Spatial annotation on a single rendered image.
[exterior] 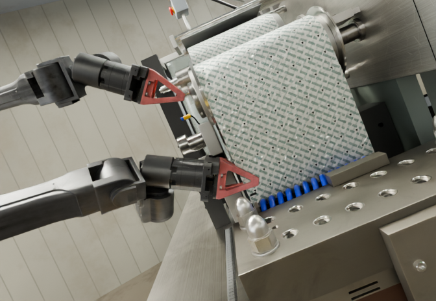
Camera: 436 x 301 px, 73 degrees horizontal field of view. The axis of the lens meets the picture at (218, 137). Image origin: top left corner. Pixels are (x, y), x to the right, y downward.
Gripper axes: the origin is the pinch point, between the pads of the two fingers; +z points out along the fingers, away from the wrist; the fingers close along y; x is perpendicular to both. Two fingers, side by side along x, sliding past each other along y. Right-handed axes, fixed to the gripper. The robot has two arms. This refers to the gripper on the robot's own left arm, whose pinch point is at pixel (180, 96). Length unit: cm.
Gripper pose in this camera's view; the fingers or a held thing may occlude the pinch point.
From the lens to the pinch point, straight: 57.7
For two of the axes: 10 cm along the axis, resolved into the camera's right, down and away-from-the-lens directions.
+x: 2.8, -9.5, -1.2
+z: 9.6, 2.6, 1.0
